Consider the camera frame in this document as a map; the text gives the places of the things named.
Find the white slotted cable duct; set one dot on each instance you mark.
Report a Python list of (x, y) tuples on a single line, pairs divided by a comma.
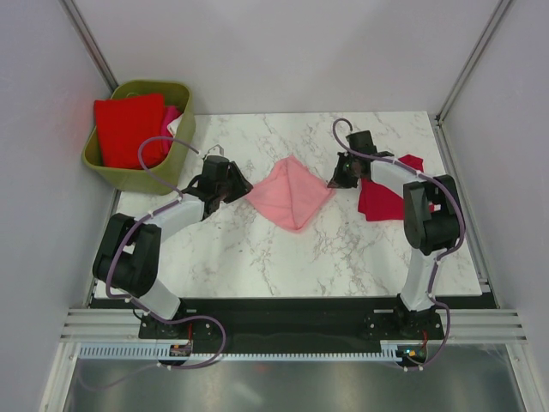
[(154, 351)]

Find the crimson t shirt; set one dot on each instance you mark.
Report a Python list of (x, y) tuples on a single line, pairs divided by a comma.
[(380, 198)]

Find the white cloth in bin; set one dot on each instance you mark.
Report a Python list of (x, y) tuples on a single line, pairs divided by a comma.
[(175, 125)]

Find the bright red folded shirt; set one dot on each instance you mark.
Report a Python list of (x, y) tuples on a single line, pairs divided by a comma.
[(123, 125)]

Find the magenta shirt in bin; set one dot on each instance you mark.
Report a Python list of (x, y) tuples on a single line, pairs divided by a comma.
[(171, 113)]

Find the left aluminium corner post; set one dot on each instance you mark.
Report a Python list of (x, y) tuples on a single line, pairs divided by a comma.
[(87, 38)]

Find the aluminium corner post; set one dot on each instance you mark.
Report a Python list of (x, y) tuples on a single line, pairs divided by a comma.
[(87, 38), (487, 34)]

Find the right aluminium corner post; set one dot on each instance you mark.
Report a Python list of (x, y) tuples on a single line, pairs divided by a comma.
[(487, 34)]

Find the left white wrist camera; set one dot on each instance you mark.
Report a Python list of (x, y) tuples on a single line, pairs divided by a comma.
[(215, 150)]

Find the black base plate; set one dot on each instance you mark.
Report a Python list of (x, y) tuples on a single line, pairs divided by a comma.
[(292, 324)]

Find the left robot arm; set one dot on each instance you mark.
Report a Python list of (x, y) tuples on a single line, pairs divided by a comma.
[(128, 258)]

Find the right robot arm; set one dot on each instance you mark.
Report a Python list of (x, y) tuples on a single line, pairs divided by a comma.
[(433, 220)]

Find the light pink t shirt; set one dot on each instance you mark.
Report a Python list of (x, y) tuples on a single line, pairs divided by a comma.
[(290, 196)]

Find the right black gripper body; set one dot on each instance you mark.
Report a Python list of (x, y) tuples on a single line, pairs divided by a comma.
[(346, 156)]

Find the aluminium rail frame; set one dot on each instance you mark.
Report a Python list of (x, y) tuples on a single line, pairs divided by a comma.
[(246, 256)]

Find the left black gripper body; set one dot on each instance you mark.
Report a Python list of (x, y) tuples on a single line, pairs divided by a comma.
[(220, 190)]

